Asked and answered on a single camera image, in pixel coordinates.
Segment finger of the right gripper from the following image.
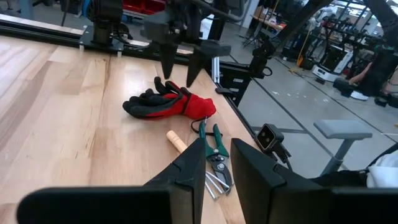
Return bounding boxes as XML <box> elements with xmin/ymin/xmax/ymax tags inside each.
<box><xmin>185</xmin><ymin>49</ymin><xmax>208</xmax><ymax>89</ymax></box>
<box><xmin>159</xmin><ymin>42</ymin><xmax>179</xmax><ymax>80</ymax></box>

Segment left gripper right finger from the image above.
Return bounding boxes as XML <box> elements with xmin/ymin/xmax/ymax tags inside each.
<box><xmin>230</xmin><ymin>138</ymin><xmax>398</xmax><ymax>224</ymax></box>

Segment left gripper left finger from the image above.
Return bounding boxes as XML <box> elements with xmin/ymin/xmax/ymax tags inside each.
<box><xmin>17</xmin><ymin>138</ymin><xmax>206</xmax><ymax>224</ymax></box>

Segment red black gardening glove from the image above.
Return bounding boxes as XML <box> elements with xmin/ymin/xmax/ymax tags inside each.
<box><xmin>122</xmin><ymin>76</ymin><xmax>218</xmax><ymax>121</ymax></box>

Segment wooden handled hand rake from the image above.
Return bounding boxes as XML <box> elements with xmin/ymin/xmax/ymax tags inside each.
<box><xmin>165</xmin><ymin>129</ymin><xmax>232</xmax><ymax>201</ymax></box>

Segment green handled pruning shears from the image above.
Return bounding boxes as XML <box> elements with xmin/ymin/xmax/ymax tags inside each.
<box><xmin>190</xmin><ymin>118</ymin><xmax>234</xmax><ymax>197</ymax></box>

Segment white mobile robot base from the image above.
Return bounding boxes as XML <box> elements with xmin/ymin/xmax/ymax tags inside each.
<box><xmin>312</xmin><ymin>49</ymin><xmax>354</xmax><ymax>83</ymax></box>

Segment grey stool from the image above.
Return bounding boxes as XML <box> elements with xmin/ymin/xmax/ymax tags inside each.
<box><xmin>313</xmin><ymin>119</ymin><xmax>374</xmax><ymax>177</ymax></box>

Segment person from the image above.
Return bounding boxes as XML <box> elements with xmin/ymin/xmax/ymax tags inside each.
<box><xmin>347</xmin><ymin>45</ymin><xmax>398</xmax><ymax>109</ymax></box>

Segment black table-level camera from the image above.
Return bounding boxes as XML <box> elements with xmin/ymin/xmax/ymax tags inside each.
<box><xmin>255</xmin><ymin>123</ymin><xmax>292</xmax><ymax>164</ymax></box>

